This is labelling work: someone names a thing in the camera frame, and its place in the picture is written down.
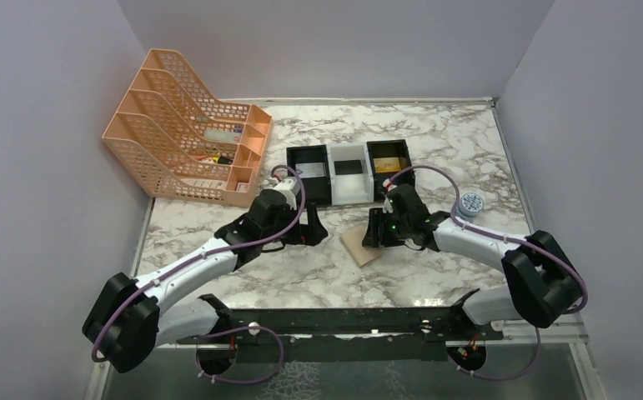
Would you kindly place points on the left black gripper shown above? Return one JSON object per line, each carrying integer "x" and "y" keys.
{"x": 307, "y": 234}

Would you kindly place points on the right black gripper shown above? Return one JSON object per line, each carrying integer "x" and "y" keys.
{"x": 376, "y": 235}

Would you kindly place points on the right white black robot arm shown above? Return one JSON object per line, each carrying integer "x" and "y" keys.
{"x": 540, "y": 282}

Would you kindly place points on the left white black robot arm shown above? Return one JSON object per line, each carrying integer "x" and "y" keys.
{"x": 134, "y": 315}

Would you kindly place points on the silver VIP card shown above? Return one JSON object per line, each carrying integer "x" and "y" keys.
{"x": 311, "y": 170}

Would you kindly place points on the black card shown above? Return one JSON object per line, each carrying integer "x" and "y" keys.
{"x": 348, "y": 167}

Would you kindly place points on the gold card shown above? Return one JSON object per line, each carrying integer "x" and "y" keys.
{"x": 387, "y": 165}

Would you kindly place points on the white middle tray bin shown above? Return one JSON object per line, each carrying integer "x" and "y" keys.
{"x": 350, "y": 189}

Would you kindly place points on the blue white round tin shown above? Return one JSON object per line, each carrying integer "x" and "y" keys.
{"x": 470, "y": 206}

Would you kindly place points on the items in organizer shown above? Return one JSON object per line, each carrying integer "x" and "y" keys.
{"x": 210, "y": 146}

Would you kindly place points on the peach plastic file organizer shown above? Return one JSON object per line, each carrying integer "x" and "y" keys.
{"x": 141, "y": 133}

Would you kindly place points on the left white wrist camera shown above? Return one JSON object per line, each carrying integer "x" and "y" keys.
{"x": 290, "y": 188}

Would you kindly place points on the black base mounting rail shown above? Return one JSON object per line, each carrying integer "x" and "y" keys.
{"x": 341, "y": 334}

